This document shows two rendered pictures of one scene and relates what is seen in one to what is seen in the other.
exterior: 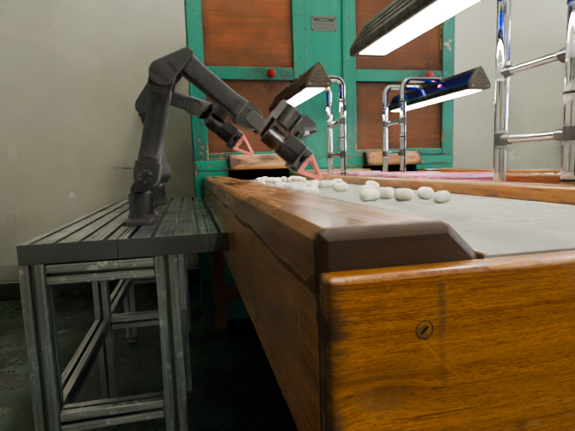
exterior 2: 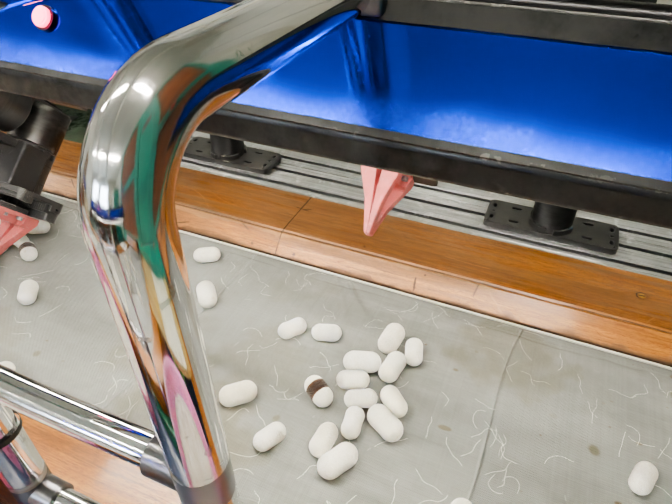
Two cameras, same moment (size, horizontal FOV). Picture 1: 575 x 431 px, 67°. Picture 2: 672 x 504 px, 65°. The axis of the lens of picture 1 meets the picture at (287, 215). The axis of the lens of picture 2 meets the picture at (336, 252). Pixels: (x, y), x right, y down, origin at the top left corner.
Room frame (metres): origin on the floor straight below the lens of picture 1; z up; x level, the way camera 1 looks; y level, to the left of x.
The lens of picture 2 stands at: (1.86, -0.24, 1.16)
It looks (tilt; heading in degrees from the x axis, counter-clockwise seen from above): 38 degrees down; 126
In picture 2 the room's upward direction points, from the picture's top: straight up
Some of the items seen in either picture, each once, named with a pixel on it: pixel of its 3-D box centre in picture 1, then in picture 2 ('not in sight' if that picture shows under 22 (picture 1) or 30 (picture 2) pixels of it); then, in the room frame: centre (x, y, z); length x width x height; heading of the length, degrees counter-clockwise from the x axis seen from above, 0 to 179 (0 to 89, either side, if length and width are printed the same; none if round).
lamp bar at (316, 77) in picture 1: (293, 91); (232, 42); (1.64, -0.04, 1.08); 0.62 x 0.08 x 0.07; 13
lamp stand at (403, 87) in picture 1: (411, 138); not in sight; (1.75, -0.51, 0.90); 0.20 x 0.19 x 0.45; 13
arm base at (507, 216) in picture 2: (157, 193); (555, 207); (1.73, 0.52, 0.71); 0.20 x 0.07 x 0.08; 13
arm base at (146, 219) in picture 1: (141, 205); (226, 138); (1.14, 0.39, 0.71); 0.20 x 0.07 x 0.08; 13
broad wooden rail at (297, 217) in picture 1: (240, 215); (122, 219); (1.16, 0.13, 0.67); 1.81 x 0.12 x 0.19; 13
